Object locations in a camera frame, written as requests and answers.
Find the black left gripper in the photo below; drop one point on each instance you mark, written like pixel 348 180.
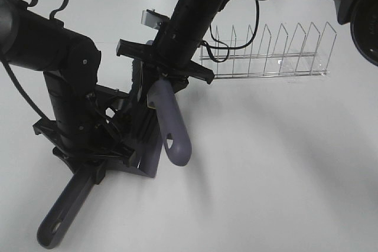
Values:
pixel 87 129

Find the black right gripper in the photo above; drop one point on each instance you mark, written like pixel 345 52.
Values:
pixel 169 54

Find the purple hand brush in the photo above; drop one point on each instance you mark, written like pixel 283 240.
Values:
pixel 160 97

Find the purple plastic dustpan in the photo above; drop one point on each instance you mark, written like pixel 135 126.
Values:
pixel 61 215

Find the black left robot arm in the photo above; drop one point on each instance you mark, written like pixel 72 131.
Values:
pixel 66 58

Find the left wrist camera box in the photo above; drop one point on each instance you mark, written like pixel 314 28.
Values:
pixel 118 103

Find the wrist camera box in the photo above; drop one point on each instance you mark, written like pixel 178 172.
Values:
pixel 118 103
pixel 152 19

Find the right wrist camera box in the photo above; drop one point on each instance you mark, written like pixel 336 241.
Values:
pixel 152 19

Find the chrome wire rack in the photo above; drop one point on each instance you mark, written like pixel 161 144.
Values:
pixel 297 50

